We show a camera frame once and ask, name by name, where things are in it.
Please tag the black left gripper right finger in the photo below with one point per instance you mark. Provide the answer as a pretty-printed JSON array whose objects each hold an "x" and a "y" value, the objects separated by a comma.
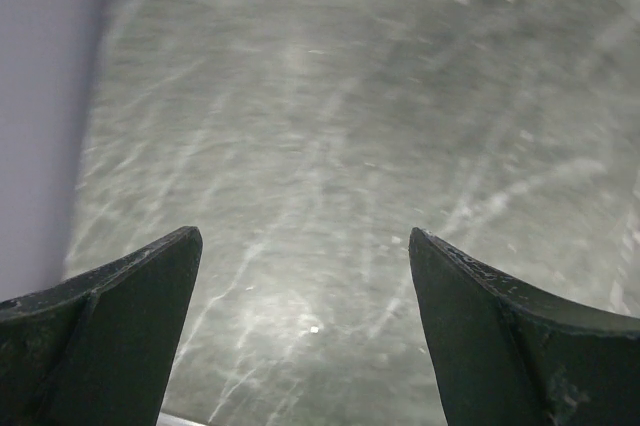
[{"x": 505, "y": 352}]

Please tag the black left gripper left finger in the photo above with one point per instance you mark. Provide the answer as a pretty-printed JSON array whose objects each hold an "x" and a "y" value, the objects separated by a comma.
[{"x": 98, "y": 348}]

